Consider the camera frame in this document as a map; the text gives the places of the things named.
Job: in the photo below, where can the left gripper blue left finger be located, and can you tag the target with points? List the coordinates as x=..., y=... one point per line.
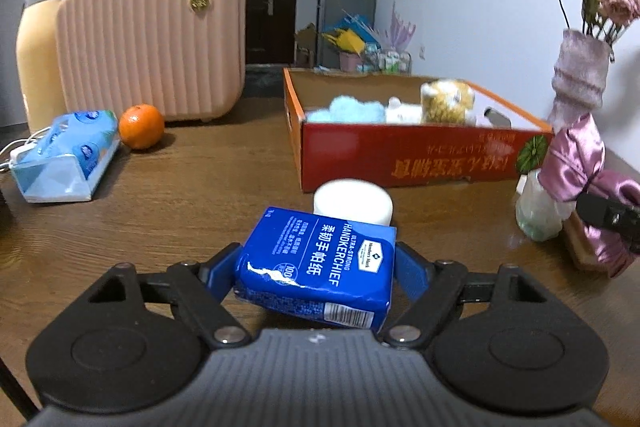
x=219, y=271

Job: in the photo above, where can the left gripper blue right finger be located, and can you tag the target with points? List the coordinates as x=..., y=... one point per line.
x=412, y=271

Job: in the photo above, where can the blue handkerchief tissue pack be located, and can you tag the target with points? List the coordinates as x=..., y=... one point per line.
x=322, y=269

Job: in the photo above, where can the purple satin scrunchie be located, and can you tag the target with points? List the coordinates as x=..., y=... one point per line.
x=575, y=164

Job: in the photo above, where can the iridescent plastic bag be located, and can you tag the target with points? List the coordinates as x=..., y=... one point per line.
x=537, y=214

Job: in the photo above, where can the white round foam puff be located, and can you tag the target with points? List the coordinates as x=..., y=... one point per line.
x=354, y=200

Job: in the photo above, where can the yellow plush cat toy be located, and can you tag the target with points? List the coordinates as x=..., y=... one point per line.
x=447, y=101

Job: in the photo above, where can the blue plush fish toy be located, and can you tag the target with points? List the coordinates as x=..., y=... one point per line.
x=348, y=110

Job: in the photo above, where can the red cardboard box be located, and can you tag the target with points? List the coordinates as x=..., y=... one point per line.
x=395, y=155

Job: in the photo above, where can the purple textured vase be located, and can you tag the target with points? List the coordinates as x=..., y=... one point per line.
x=579, y=77

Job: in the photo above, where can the orange tangerine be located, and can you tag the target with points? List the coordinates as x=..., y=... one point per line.
x=141, y=126

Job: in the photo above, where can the blue wet wipes pack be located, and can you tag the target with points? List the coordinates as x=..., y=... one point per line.
x=67, y=163

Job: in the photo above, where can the pink ribbed suitcase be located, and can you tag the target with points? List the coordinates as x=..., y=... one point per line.
x=185, y=57

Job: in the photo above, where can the orange thermos bottle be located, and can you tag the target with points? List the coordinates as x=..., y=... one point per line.
x=37, y=63

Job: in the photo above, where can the wire storage cart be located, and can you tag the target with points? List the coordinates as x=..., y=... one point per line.
x=390, y=61

